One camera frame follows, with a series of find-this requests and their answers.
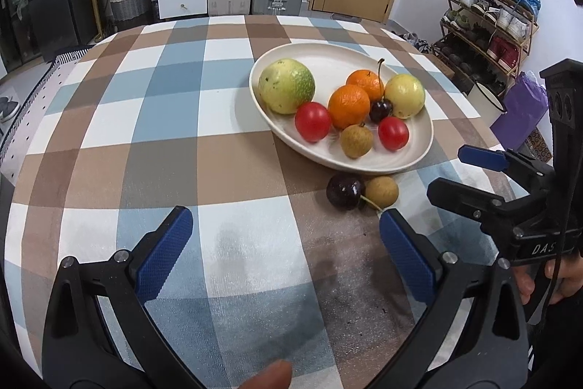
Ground orange mandarin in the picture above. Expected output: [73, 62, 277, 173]
[346, 69, 384, 102]
[327, 85, 371, 130]

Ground white enamel bucket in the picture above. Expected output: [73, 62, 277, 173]
[467, 82, 507, 127]

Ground wooden shoe rack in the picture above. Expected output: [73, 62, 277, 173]
[432, 0, 541, 99]

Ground grey slippers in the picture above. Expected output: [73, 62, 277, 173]
[0, 97, 20, 123]

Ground purple bag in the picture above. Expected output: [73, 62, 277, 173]
[490, 71, 548, 149]

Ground cream round plate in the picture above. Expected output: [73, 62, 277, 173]
[249, 42, 434, 175]

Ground brown longan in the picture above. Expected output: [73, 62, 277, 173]
[365, 176, 399, 209]
[340, 123, 373, 159]

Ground left hand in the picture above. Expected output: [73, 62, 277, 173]
[239, 359, 293, 389]

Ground red cherry tomato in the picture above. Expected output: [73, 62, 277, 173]
[294, 102, 332, 143]
[377, 116, 409, 152]

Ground checkered tablecloth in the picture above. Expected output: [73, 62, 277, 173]
[4, 16, 519, 388]

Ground right hand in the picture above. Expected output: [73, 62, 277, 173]
[513, 253, 583, 305]

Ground dark cherry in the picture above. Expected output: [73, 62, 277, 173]
[326, 173, 383, 212]
[368, 57, 395, 125]

